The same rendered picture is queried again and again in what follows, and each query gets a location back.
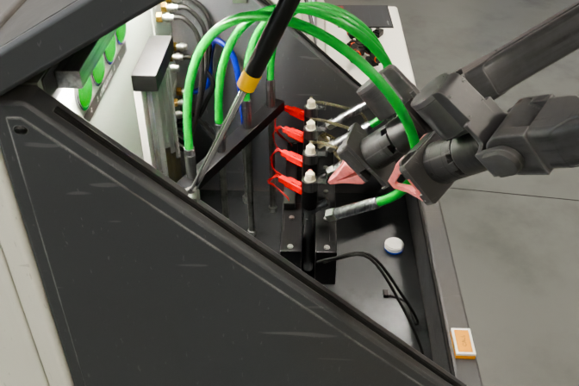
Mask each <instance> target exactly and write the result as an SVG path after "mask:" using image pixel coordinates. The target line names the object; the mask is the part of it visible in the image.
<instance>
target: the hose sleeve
mask: <svg viewBox="0 0 579 386"><path fill-rule="evenodd" d="M378 197H379V196H375V197H371V198H369V199H364V200H363V201H359V202H354V203H351V204H346V205H344V206H340V207H337V208H335V209H334V211H333V214H334V216H335V217H336V218H337V219H341V218H346V217H349V216H351V215H356V214H360V213H363V212H366V211H371V210H374V209H379V208H381V207H382V206H381V207H380V206H378V205H377V198H378Z"/></svg>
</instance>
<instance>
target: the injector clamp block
mask: <svg viewBox="0 0 579 386"><path fill-rule="evenodd" d="M290 143H291V144H298V154H300V155H302V152H303V143H295V142H290ZM331 165H334V154H333V152H331V153H330V152H328V153H327V156H326V157H320V158H318V173H322V172H323V171H325V170H326V168H328V167H329V166H331ZM296 180H298V181H299V182H302V167H300V166H297V174H296ZM324 198H327V199H328V200H329V202H330V205H328V206H326V207H325V208H324V209H322V210H320V211H318V212H316V213H315V214H314V216H315V224H314V254H313V265H314V279H315V280H317V281H318V282H319V283H321V284H335V281H336V266H337V260H335V261H330V262H327V263H325V264H323V262H321V263H319V264H317V263H316V261H318V260H321V259H324V258H331V257H335V256H337V229H336V221H330V222H328V220H327V218H326V217H325V213H326V210H328V209H333V208H336V203H335V184H329V183H327V184H318V201H320V200H322V199H324ZM303 216H304V213H303V212H302V195H300V194H298V193H296V209H283V215H282V228H281V241H280V255H281V256H282V257H284V258H286V259H287V260H288V261H290V263H292V264H293V265H295V266H297V267H298V268H299V269H302V265H303V237H304V225H303Z"/></svg>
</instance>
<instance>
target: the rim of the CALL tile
mask: <svg viewBox="0 0 579 386"><path fill-rule="evenodd" d="M454 330H468V331H469V336H470V342H471V346H472V350H473V352H459V351H458V346H457V341H456V338H455V333H454ZM451 336H452V340H453V345H454V349H455V353H456V356H476V350H475V347H474V343H473V339H472V335H471V331H470V328H451Z"/></svg>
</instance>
